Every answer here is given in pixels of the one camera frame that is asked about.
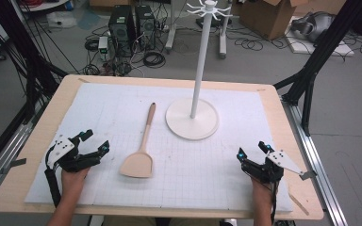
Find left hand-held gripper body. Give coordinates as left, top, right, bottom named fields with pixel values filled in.
left=45, top=134, right=103, bottom=173

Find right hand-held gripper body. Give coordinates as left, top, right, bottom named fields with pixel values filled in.
left=240, top=149, right=306, bottom=185

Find person's right hand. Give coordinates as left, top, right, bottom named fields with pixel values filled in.
left=250, top=176, right=276, bottom=210

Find person's left hand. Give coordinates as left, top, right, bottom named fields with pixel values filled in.
left=60, top=165, right=91, bottom=203

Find wooden spatula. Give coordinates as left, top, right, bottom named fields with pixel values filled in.
left=119, top=102, right=157, bottom=179

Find white grid mat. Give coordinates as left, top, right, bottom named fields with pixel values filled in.
left=25, top=81, right=294, bottom=213

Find thin wooden stick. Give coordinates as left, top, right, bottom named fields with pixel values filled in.
left=288, top=193, right=310, bottom=217

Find white hook rack stand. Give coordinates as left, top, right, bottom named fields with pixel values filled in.
left=165, top=0, right=234, bottom=141

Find small white device box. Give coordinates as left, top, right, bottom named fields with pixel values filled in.
left=97, top=35, right=109, bottom=61

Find white foam board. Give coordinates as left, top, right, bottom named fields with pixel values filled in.
left=284, top=15, right=355, bottom=57

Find white stand leg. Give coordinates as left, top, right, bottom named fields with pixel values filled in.
left=164, top=0, right=179, bottom=53
left=218, top=0, right=234, bottom=60

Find black computer tower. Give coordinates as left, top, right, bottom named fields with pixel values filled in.
left=107, top=4, right=137, bottom=58
left=134, top=4, right=156, bottom=52

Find brown cardboard box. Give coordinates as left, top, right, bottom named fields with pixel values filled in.
left=238, top=0, right=309, bottom=41

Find grey bag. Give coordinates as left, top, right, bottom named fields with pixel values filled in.
left=289, top=11, right=337, bottom=43

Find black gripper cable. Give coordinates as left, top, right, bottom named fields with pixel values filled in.
left=43, top=147, right=62, bottom=209
left=269, top=179, right=280, bottom=226

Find aluminium rail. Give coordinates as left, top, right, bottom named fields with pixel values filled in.
left=280, top=96, right=349, bottom=226
left=0, top=103, right=42, bottom=205

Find coiled black cable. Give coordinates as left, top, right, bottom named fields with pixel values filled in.
left=142, top=50, right=167, bottom=70

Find loose black floor cables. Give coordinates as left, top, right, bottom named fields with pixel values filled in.
left=225, top=26, right=293, bottom=53

